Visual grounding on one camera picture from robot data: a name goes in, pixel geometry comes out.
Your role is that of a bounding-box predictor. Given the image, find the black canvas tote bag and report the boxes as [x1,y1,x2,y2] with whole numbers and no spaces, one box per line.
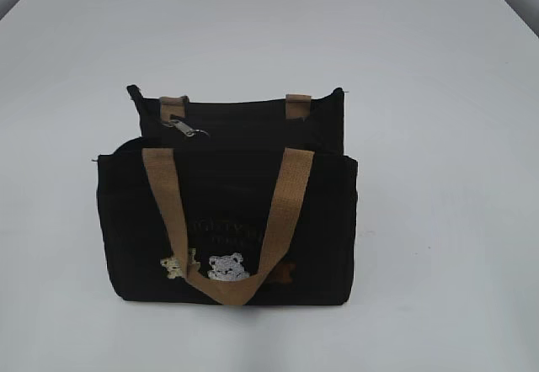
[97,85,358,306]

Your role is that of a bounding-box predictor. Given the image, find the silver zipper pull with ring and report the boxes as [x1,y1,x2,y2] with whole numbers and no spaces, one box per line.
[161,119,211,138]

